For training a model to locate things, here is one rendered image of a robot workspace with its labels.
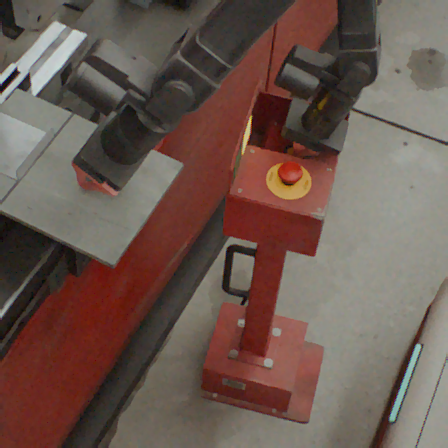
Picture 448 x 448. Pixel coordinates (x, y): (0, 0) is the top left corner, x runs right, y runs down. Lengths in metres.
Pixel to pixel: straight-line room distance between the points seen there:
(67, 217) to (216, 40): 0.36
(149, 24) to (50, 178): 0.44
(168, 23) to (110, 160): 0.53
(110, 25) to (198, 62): 0.64
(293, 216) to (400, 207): 1.02
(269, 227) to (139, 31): 0.38
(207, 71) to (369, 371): 1.38
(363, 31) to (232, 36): 0.47
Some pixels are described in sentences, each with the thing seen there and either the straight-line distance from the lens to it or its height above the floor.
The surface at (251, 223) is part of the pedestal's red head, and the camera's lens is 1.61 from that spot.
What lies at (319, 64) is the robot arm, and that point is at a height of 0.95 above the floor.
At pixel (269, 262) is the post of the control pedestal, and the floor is 0.50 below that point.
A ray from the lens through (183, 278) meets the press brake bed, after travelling 2.32.
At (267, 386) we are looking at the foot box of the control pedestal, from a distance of 2.13.
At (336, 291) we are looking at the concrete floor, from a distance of 2.40.
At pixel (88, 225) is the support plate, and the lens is 1.26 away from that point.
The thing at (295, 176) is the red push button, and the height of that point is 0.81.
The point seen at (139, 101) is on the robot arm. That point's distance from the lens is 1.10.
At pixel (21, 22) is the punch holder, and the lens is 1.32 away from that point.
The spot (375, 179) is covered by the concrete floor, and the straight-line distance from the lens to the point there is 2.61.
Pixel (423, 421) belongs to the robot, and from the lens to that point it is 1.98.
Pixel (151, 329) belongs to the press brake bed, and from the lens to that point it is 2.26.
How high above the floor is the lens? 2.04
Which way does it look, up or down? 56 degrees down
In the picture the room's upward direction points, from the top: 6 degrees clockwise
